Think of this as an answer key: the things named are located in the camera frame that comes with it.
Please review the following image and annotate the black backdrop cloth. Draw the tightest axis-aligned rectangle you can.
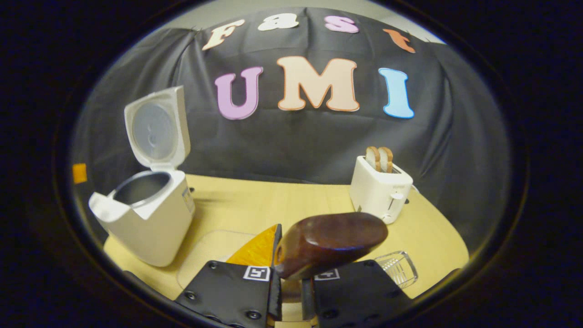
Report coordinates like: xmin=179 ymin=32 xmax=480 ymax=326
xmin=73 ymin=7 xmax=511 ymax=256

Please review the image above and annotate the clear wire chopstick holder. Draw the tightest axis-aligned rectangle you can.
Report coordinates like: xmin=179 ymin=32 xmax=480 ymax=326
xmin=374 ymin=251 xmax=419 ymax=289

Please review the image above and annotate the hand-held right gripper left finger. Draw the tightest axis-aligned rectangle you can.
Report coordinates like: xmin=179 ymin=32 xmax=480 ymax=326
xmin=174 ymin=223 xmax=283 ymax=328

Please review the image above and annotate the white rice cooker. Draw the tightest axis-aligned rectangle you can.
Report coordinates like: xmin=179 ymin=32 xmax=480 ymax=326
xmin=88 ymin=86 xmax=196 ymax=267

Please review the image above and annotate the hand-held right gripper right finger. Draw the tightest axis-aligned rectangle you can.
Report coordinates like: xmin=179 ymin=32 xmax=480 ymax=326
xmin=302 ymin=260 xmax=415 ymax=328

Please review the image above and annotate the clear plastic rice container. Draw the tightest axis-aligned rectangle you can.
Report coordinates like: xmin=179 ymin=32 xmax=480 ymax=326
xmin=177 ymin=229 xmax=256 ymax=290

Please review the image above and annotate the white toaster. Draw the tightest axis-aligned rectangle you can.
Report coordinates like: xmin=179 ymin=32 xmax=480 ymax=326
xmin=349 ymin=155 xmax=414 ymax=225

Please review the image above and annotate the toasted bread slice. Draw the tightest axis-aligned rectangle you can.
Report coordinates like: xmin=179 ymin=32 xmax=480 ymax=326
xmin=379 ymin=147 xmax=394 ymax=174
xmin=366 ymin=146 xmax=382 ymax=173

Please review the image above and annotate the brown wooden spoon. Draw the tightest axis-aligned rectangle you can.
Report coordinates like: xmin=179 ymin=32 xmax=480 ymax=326
xmin=273 ymin=212 xmax=389 ymax=303

